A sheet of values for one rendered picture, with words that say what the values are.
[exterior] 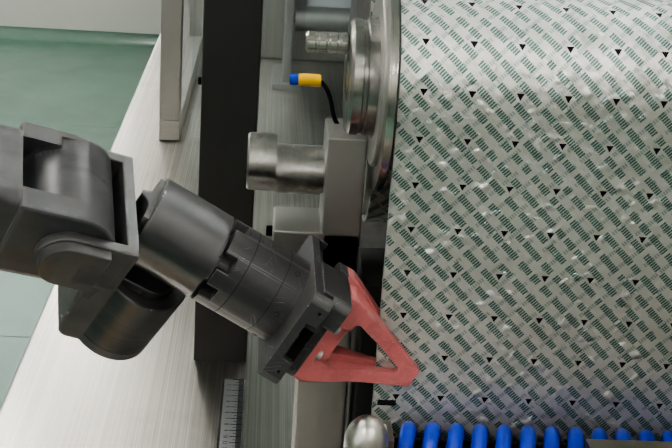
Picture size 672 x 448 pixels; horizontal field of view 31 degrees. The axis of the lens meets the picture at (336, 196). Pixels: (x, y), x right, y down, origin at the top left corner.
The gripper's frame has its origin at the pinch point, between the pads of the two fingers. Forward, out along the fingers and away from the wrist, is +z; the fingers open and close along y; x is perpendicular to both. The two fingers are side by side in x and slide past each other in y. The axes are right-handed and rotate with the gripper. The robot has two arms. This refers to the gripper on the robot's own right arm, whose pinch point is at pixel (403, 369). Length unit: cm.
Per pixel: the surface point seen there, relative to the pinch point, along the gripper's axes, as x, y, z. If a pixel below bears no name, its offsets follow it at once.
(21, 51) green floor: -158, -527, -59
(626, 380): 7.3, 0.2, 12.8
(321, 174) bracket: 6.2, -7.9, -10.2
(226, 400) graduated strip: -20.7, -25.6, -1.8
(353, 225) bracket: 4.5, -7.0, -6.5
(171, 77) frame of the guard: -18, -102, -16
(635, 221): 16.4, 0.2, 6.3
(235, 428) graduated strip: -20.3, -20.8, -1.0
